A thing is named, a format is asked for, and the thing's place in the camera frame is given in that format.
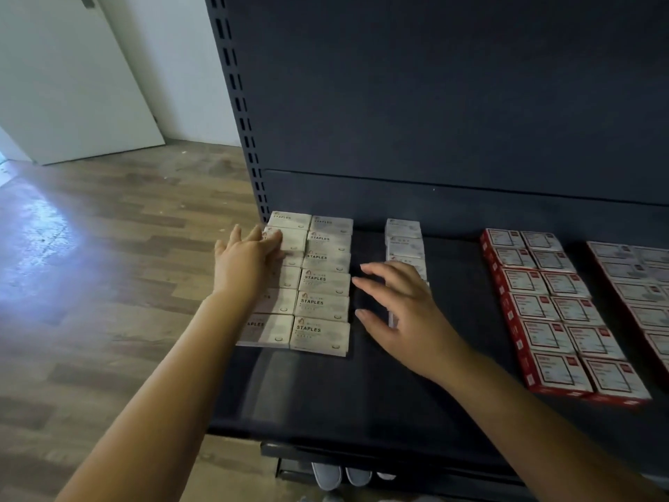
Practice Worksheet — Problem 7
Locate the person's left hand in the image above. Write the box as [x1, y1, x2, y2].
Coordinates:
[212, 223, 286, 310]

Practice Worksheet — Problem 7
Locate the person's right hand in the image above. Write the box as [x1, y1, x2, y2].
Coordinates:
[350, 261, 472, 385]

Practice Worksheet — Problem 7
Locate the dark metal shelf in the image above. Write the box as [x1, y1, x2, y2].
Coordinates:
[203, 0, 669, 502]

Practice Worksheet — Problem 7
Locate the person's left forearm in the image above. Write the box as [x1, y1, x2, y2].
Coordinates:
[57, 298, 252, 502]

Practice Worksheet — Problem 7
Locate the person's right forearm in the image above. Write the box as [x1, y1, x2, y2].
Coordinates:
[439, 350, 660, 502]

